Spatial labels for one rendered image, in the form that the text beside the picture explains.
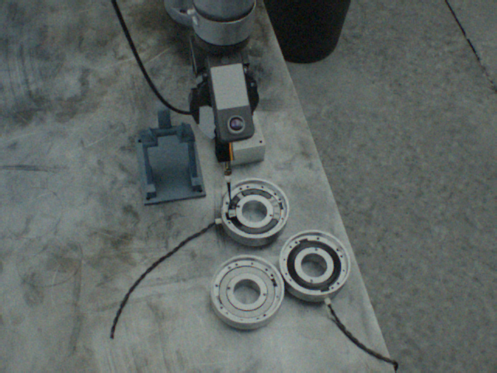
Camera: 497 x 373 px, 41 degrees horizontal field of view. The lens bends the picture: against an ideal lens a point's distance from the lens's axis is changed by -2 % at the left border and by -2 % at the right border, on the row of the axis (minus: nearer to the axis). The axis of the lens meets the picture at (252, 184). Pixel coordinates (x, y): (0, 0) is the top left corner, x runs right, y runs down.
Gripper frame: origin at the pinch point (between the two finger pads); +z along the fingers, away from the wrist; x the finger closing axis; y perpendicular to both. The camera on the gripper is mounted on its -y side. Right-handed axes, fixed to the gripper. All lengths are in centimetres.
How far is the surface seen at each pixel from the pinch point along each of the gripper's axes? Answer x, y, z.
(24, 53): 30.9, 33.4, 13.1
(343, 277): -14.4, -20.9, 10.2
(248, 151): -4.9, 2.9, 9.8
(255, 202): -4.3, -5.9, 10.9
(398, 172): -64, 43, 93
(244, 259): -0.5, -15.7, 9.7
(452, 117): -89, 61, 93
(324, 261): -12.5, -17.7, 10.8
